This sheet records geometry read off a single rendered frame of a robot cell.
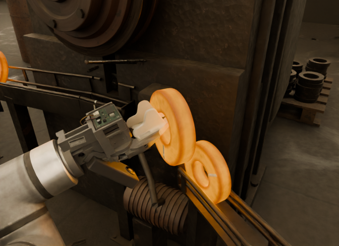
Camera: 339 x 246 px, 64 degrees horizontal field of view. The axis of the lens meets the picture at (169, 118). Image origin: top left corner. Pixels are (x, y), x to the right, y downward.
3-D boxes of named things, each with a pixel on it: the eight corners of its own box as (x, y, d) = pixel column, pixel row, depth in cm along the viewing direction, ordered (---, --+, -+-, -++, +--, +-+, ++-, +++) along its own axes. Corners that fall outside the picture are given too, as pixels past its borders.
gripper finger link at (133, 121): (168, 94, 51) (123, 115, 49) (175, 118, 55) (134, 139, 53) (161, 87, 54) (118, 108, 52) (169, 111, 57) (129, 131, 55)
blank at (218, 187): (204, 196, 75) (193, 201, 73) (187, 141, 75) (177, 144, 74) (240, 204, 60) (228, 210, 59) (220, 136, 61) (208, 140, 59)
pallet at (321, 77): (186, 93, 273) (188, 49, 251) (219, 69, 333) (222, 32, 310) (319, 127, 218) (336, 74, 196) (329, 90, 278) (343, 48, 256)
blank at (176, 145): (160, 78, 59) (146, 81, 58) (198, 101, 46) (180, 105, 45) (163, 141, 66) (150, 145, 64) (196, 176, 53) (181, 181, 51)
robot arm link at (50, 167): (59, 205, 47) (54, 171, 55) (86, 191, 48) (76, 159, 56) (30, 171, 42) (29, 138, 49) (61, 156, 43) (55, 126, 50)
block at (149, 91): (156, 138, 105) (155, 80, 93) (174, 144, 102) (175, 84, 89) (140, 153, 97) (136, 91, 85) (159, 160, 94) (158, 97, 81)
